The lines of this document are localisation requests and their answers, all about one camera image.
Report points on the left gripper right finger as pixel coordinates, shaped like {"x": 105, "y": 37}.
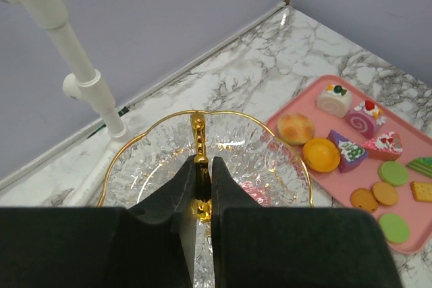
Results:
{"x": 256, "y": 246}

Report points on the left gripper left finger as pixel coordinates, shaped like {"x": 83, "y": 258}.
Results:
{"x": 148, "y": 245}

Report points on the three-tier glass dessert stand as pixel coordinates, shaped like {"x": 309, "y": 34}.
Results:
{"x": 249, "y": 149}

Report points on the toy orange egg tart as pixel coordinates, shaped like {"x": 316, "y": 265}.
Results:
{"x": 321, "y": 155}

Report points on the toy brown chip cookie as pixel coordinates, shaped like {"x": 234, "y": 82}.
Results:
{"x": 364, "y": 199}

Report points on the toy bread bun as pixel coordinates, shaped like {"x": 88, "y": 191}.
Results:
{"x": 295, "y": 128}

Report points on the toy orange round cookie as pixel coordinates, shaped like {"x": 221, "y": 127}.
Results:
{"x": 385, "y": 193}

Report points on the toy green macaron lower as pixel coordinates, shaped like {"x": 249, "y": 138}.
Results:
{"x": 394, "y": 227}

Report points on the toy green macaron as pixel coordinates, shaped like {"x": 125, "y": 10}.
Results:
{"x": 394, "y": 227}
{"x": 393, "y": 173}

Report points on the pink serving tray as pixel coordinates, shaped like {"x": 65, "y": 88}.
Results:
{"x": 341, "y": 185}

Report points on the toy green macaron upper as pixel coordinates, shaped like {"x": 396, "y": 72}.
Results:
{"x": 393, "y": 173}

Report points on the toy strawberry cake slice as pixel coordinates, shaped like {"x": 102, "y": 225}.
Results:
{"x": 384, "y": 147}

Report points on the toy white roll cake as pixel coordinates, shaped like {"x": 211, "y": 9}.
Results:
{"x": 335, "y": 100}

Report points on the toy pink strawberry swirl roll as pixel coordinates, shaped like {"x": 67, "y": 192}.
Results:
{"x": 367, "y": 118}

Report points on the toy yellow cracker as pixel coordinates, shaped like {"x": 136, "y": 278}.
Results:
{"x": 421, "y": 191}

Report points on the toy green cake slice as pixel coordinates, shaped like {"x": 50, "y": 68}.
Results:
{"x": 422, "y": 165}

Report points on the white pvc pipe frame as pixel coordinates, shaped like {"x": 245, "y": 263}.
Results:
{"x": 52, "y": 16}

